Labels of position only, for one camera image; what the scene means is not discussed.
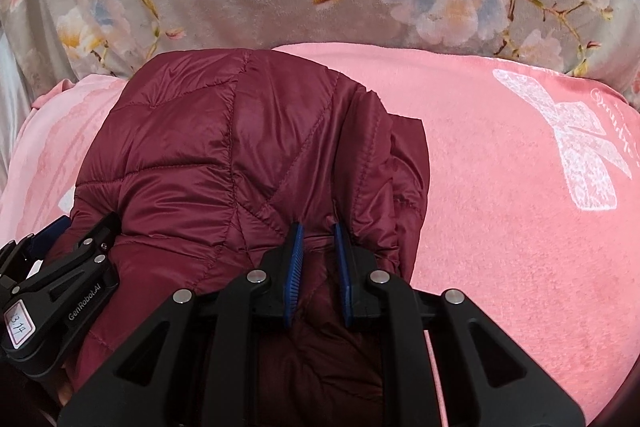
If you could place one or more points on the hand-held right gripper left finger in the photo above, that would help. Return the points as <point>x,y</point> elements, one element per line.
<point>295,267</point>

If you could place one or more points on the silver satin cloth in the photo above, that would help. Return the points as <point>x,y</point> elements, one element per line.
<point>9,117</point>

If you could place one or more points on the maroon quilted puffer jacket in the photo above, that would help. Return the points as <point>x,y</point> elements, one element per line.
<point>210,157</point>

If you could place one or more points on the pink printed blanket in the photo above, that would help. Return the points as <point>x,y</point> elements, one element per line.
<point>500,232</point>

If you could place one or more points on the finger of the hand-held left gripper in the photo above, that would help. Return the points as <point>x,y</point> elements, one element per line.
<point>87,252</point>
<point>50,234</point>

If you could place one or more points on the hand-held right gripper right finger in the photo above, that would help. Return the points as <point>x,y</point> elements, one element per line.
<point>343,277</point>

